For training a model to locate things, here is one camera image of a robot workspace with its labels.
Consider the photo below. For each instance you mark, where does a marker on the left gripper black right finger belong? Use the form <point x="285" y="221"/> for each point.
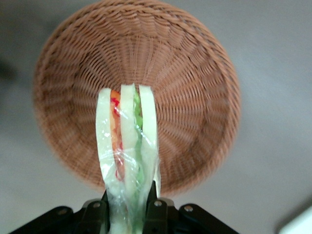
<point x="157" y="217"/>

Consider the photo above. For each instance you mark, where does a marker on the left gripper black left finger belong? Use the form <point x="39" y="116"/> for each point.
<point x="93" y="219"/>

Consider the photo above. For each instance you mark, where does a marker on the triangle sandwich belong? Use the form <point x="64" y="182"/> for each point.
<point x="129" y="136"/>

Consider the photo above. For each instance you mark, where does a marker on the round brown wicker basket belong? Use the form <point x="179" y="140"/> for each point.
<point x="185" y="97"/>

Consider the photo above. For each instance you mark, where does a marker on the beige rectangular tray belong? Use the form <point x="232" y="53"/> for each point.
<point x="298" y="223"/>

